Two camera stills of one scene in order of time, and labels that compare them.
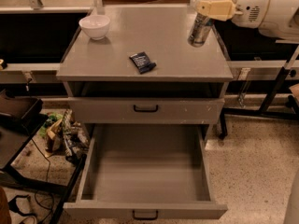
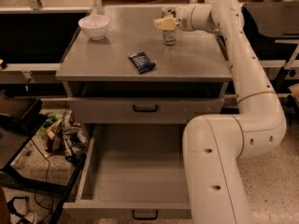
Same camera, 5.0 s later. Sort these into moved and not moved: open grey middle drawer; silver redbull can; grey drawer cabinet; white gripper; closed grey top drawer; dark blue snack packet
Moved: silver redbull can; white gripper
Not moved: closed grey top drawer; dark blue snack packet; open grey middle drawer; grey drawer cabinet
